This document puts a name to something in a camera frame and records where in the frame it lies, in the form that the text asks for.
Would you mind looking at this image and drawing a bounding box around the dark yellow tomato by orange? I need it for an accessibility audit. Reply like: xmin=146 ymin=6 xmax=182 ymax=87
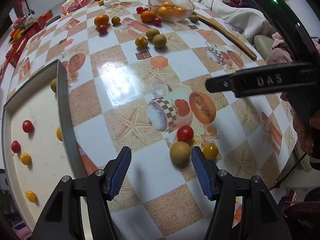
xmin=111 ymin=16 xmax=121 ymax=25

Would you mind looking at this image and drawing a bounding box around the tan longan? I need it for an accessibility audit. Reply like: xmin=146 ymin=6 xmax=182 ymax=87
xmin=145 ymin=28 xmax=160 ymax=40
xmin=152 ymin=34 xmax=167 ymax=48
xmin=50 ymin=78 xmax=57 ymax=93

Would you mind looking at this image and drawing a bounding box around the red tomato behind bowl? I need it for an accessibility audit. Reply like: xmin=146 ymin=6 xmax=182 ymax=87
xmin=136 ymin=7 xmax=149 ymax=14

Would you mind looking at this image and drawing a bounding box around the red stemmed tomato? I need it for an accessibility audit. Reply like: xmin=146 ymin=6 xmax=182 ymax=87
xmin=11 ymin=140 xmax=21 ymax=154

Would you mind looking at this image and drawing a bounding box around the snack pile far table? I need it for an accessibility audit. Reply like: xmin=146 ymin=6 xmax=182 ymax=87
xmin=7 ymin=0 xmax=141 ymax=46

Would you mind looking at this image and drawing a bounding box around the white shallow tray box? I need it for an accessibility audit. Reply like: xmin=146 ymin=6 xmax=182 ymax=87
xmin=2 ymin=60 xmax=86 ymax=230

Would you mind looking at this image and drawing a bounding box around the far left orange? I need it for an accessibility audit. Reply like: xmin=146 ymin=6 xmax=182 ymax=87
xmin=94 ymin=14 xmax=110 ymax=27

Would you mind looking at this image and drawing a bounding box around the long wooden back scratcher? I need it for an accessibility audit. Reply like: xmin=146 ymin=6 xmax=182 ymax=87
xmin=195 ymin=12 xmax=257 ymax=60

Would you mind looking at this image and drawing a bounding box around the yellow tomato tray front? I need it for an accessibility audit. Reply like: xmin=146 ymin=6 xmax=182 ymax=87
xmin=25 ymin=191 xmax=37 ymax=203

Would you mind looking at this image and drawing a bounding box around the red cherry tomato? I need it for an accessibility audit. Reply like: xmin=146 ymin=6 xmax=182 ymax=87
xmin=176 ymin=125 xmax=194 ymax=142
xmin=97 ymin=24 xmax=108 ymax=35
xmin=153 ymin=18 xmax=162 ymax=26

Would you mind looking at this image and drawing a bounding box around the large orange near bowl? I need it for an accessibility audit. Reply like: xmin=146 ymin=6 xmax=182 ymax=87
xmin=140 ymin=10 xmax=157 ymax=23

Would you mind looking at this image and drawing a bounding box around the longan beside bowl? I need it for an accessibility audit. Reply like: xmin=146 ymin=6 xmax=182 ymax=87
xmin=189 ymin=14 xmax=199 ymax=23

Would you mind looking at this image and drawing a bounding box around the glass fruit bowl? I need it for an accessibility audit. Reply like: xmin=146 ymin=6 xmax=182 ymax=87
xmin=148 ymin=0 xmax=195 ymax=21

